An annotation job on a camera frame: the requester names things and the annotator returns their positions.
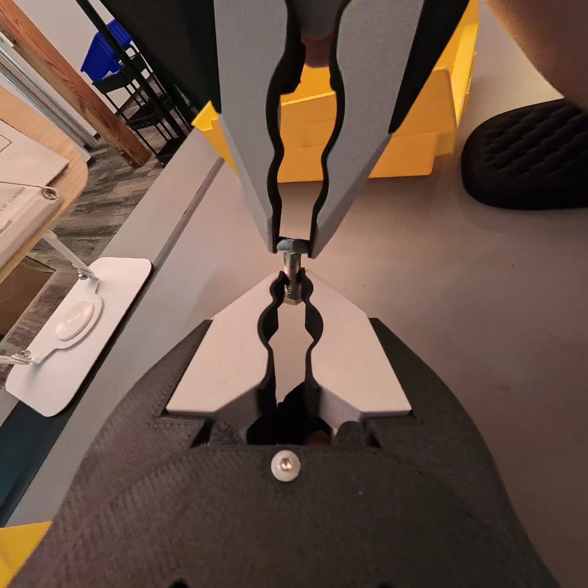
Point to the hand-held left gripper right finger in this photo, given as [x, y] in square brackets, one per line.
[358, 367]

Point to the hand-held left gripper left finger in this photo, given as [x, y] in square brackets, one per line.
[220, 367]

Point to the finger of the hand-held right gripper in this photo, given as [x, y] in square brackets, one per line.
[372, 92]
[243, 92]

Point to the yellow plastic bin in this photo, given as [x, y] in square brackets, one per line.
[18, 546]
[413, 151]

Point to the steel hex bolt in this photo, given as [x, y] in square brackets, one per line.
[291, 275]

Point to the steel hex nut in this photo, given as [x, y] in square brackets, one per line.
[289, 244]

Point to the person's right forearm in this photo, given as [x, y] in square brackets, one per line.
[551, 46]

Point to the person's right hand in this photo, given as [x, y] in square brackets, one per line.
[317, 50]

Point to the black metal rack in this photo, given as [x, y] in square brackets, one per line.
[138, 101]

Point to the black high-back chair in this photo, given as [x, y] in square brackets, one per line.
[138, 27]

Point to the blue storage bin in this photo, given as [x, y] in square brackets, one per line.
[103, 50]

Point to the white round disc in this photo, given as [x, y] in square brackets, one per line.
[76, 320]

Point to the black wrist rest pad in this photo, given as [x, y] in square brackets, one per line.
[528, 156]

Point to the brown wooden beam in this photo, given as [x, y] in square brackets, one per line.
[69, 78]

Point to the wooden instruction board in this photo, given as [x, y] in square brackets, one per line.
[77, 179]

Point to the printed instruction sheet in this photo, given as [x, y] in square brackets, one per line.
[27, 156]

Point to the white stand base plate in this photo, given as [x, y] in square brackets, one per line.
[115, 285]

